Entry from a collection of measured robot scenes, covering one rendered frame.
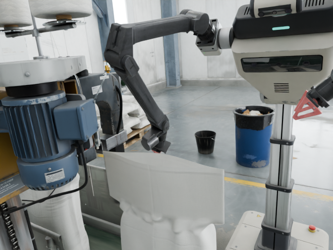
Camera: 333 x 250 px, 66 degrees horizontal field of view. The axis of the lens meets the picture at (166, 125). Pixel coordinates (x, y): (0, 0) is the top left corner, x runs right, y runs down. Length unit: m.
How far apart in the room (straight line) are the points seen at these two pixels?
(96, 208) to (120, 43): 1.30
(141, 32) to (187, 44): 8.75
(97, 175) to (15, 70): 1.15
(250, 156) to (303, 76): 2.07
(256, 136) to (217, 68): 6.38
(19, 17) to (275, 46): 0.90
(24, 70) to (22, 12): 0.38
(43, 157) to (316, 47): 0.95
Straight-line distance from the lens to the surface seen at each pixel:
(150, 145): 1.11
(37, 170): 0.73
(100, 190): 1.75
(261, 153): 3.16
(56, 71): 0.68
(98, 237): 1.70
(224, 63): 9.15
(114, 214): 1.78
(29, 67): 0.66
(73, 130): 0.67
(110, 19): 6.88
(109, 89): 1.13
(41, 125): 0.70
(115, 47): 0.84
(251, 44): 1.14
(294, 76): 1.18
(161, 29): 0.94
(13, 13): 0.99
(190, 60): 9.58
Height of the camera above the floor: 1.42
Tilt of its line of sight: 17 degrees down
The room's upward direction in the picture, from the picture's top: 4 degrees counter-clockwise
